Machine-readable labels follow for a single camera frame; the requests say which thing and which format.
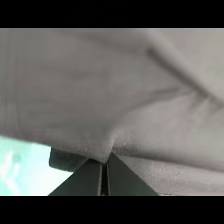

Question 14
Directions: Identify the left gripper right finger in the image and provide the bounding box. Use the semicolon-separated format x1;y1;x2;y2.
105;152;159;197

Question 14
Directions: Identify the grey T-shirt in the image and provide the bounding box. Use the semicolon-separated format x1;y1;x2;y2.
0;28;224;197

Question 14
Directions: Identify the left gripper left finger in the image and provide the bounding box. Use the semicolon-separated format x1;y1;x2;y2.
48;158;103;197

